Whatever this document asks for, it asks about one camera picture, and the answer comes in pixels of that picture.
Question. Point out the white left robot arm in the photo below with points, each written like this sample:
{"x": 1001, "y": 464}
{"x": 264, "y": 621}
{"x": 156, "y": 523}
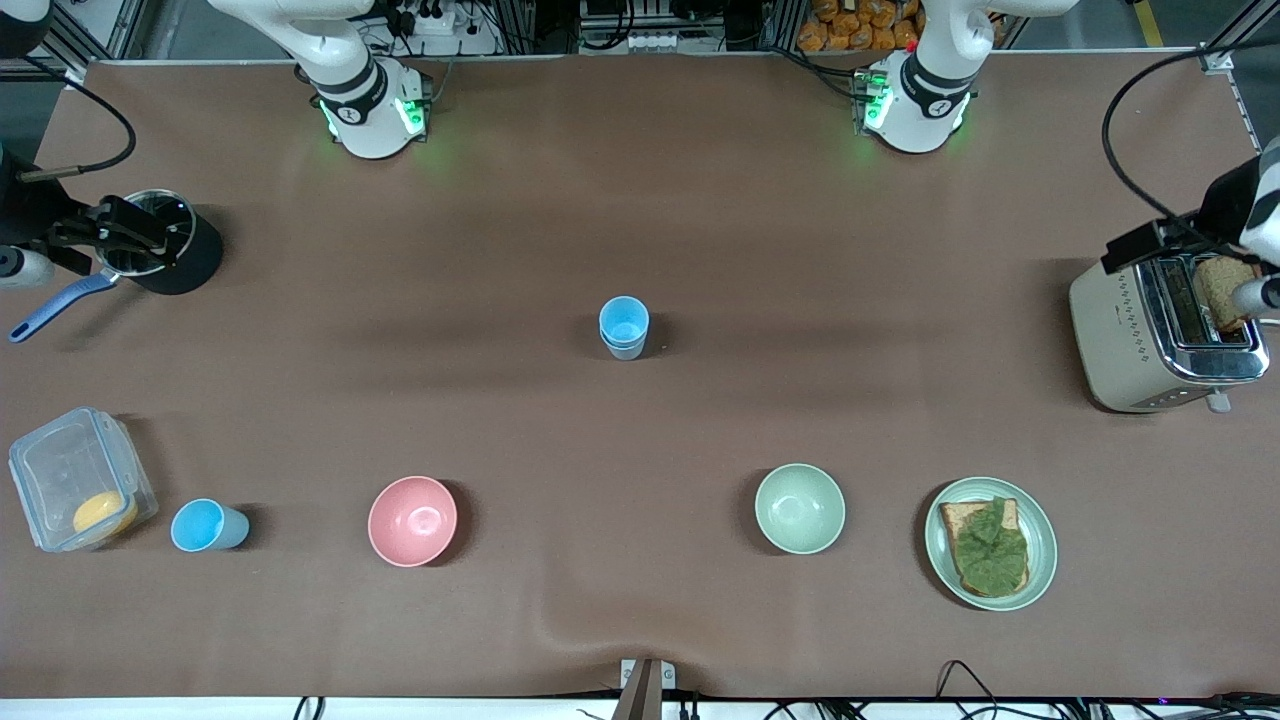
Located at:
{"x": 925, "y": 110}

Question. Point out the green lettuce leaf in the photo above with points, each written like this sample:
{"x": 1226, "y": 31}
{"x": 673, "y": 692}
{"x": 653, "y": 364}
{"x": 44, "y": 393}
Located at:
{"x": 992, "y": 550}

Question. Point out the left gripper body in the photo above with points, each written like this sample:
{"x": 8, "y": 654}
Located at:
{"x": 1222, "y": 203}

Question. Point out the light blue plastic cup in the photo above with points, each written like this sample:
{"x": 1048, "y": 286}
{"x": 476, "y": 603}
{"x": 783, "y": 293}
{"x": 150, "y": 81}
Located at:
{"x": 625, "y": 354}
{"x": 624, "y": 320}
{"x": 200, "y": 525}

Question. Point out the brown table mat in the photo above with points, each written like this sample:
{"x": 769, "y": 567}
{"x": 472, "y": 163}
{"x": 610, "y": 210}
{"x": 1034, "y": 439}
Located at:
{"x": 400, "y": 300}

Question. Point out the brown bread slice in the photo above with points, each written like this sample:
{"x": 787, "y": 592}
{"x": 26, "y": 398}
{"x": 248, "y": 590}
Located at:
{"x": 1222, "y": 295}

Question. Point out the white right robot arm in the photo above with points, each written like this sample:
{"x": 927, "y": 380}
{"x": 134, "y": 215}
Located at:
{"x": 360, "y": 110}

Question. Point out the metal table bracket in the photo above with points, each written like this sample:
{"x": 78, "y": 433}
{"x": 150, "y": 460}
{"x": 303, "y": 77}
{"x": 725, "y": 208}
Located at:
{"x": 640, "y": 690}

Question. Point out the pale green plate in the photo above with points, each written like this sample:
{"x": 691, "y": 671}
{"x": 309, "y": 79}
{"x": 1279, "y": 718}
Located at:
{"x": 1042, "y": 545}

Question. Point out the aluminium frame profile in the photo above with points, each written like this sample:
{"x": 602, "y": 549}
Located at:
{"x": 1215, "y": 58}

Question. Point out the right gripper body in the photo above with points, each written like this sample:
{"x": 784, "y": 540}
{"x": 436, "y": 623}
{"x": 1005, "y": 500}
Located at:
{"x": 30, "y": 212}

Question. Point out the pale green bowl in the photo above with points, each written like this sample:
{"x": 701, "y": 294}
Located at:
{"x": 800, "y": 508}

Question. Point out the toast slice with lettuce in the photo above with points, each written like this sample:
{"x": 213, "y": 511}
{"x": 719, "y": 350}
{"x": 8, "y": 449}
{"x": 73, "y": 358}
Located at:
{"x": 950, "y": 520}

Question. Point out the clear plastic food container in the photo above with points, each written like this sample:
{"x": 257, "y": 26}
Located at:
{"x": 60, "y": 470}

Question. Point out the yellow round food piece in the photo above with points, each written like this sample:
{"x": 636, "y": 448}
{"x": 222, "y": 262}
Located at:
{"x": 100, "y": 512}

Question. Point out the bag of orange bread rolls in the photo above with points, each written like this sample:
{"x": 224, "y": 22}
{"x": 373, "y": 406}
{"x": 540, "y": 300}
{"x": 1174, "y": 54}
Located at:
{"x": 850, "y": 25}

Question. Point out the pink bowl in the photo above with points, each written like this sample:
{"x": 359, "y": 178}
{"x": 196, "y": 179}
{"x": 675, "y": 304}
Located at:
{"x": 412, "y": 520}

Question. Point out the white power strip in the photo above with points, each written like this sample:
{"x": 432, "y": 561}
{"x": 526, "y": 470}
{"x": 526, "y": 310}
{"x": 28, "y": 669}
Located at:
{"x": 435, "y": 20}

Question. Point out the beige and chrome toaster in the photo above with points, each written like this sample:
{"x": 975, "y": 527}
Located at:
{"x": 1110, "y": 330}

